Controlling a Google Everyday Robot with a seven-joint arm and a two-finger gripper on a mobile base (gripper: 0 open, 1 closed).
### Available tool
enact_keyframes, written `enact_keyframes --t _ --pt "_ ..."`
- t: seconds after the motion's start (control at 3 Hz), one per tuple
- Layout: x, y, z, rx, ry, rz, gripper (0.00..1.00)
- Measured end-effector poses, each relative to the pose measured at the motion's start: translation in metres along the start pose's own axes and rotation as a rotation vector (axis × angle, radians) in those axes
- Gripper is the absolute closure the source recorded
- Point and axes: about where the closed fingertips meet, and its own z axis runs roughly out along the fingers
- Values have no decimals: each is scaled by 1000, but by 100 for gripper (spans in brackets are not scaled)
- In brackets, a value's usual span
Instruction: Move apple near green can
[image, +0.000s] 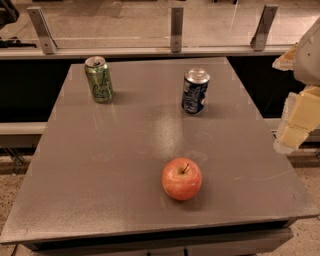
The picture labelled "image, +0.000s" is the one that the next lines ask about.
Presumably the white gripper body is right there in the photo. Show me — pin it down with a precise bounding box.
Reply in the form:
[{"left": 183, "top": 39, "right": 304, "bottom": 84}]
[{"left": 294, "top": 17, "right": 320, "bottom": 86}]

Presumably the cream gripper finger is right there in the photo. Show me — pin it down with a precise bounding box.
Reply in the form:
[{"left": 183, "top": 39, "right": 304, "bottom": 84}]
[
  {"left": 272, "top": 45, "right": 297, "bottom": 71},
  {"left": 273, "top": 86, "right": 320, "bottom": 154}
]

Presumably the red apple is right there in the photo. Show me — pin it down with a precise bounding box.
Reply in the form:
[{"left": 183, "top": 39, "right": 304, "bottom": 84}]
[{"left": 161, "top": 158, "right": 202, "bottom": 201}]

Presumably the blue soda can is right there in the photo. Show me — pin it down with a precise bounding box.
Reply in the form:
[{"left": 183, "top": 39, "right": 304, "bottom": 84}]
[{"left": 181, "top": 68, "right": 210, "bottom": 115}]

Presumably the green soda can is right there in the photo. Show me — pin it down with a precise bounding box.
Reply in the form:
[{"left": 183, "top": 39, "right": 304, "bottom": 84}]
[{"left": 84, "top": 56, "right": 113, "bottom": 103}]

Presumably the grey table cabinet base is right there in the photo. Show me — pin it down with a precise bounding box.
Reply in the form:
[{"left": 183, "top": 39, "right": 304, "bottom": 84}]
[{"left": 25, "top": 221, "right": 293, "bottom": 256}]

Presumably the black chair base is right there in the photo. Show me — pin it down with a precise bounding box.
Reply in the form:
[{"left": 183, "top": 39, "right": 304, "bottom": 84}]
[{"left": 0, "top": 0, "right": 38, "bottom": 49}]

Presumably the right metal railing bracket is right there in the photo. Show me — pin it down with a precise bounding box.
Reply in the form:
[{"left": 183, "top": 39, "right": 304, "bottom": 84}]
[{"left": 250, "top": 5, "right": 278, "bottom": 51}]

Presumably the metal railing bracket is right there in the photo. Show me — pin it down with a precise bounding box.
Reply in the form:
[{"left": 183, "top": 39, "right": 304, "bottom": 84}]
[
  {"left": 170, "top": 7, "right": 184, "bottom": 53},
  {"left": 27, "top": 7, "right": 57, "bottom": 55},
  {"left": 250, "top": 5, "right": 278, "bottom": 51}
]

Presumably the middle metal railing bracket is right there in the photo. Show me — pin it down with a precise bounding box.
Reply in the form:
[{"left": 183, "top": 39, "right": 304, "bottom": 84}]
[{"left": 170, "top": 7, "right": 184, "bottom": 53}]

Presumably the left metal railing bracket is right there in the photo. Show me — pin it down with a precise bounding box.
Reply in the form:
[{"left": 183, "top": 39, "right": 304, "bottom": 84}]
[{"left": 27, "top": 7, "right": 57, "bottom": 55}]

